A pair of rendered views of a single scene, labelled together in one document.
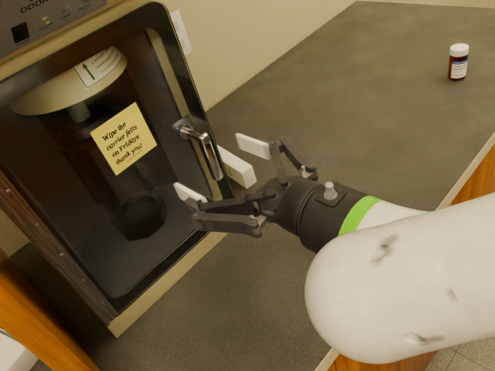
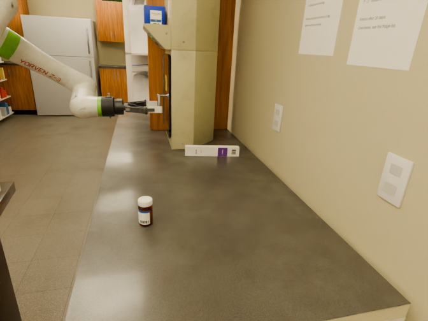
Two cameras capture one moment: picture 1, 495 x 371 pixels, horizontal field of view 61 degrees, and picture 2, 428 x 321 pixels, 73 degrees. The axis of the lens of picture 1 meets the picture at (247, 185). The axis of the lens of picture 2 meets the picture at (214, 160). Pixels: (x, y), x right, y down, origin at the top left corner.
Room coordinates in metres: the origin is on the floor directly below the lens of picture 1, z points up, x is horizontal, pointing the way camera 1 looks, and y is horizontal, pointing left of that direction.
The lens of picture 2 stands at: (1.28, -1.20, 1.43)
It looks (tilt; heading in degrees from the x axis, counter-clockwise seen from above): 21 degrees down; 110
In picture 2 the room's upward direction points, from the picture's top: 3 degrees clockwise
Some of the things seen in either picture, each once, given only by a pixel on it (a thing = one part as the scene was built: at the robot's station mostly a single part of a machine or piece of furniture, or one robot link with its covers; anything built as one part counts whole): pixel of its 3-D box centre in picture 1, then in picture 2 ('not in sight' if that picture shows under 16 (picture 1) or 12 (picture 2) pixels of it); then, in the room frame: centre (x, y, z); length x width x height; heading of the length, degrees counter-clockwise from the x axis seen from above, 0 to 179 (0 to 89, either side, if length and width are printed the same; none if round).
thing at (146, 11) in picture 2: not in sight; (154, 16); (0.43, 0.19, 1.56); 0.10 x 0.10 x 0.09; 35
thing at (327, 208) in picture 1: (336, 219); (109, 106); (0.35, -0.09, 1.15); 0.09 x 0.06 x 0.12; 125
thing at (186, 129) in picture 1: (202, 153); (162, 102); (0.55, 0.05, 1.17); 0.05 x 0.03 x 0.10; 34
